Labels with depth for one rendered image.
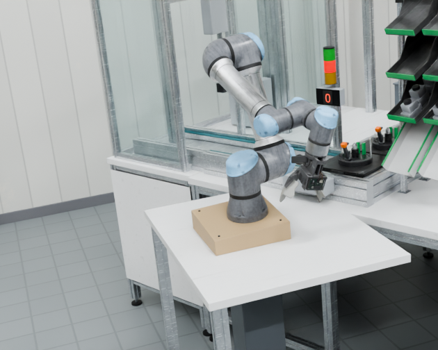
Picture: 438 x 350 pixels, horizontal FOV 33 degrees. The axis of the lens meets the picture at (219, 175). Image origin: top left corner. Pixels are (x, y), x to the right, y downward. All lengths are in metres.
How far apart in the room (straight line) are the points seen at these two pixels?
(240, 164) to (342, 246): 0.45
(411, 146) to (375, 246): 0.51
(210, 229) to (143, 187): 1.14
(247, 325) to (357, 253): 0.54
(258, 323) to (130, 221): 1.31
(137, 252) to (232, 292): 1.69
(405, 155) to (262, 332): 0.86
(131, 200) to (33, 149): 1.92
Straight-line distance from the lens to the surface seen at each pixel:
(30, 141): 5.61
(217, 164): 3.34
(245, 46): 2.64
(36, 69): 5.51
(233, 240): 2.56
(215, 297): 2.29
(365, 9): 4.19
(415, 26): 2.77
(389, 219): 2.78
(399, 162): 2.88
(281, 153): 2.65
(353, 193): 2.90
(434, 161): 2.83
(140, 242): 3.88
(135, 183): 3.75
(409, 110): 2.78
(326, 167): 3.02
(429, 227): 2.71
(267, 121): 2.33
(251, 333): 2.81
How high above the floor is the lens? 1.92
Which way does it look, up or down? 18 degrees down
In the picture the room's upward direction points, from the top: 6 degrees counter-clockwise
